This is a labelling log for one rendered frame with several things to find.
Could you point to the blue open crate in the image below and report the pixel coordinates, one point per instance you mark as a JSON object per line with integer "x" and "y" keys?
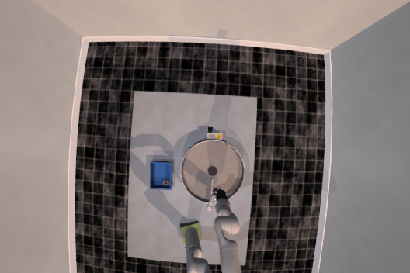
{"x": 159, "y": 172}

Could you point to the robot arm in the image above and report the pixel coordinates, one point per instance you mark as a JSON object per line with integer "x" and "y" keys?
{"x": 226, "y": 223}

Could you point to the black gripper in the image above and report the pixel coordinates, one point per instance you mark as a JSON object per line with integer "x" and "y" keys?
{"x": 214, "y": 201}

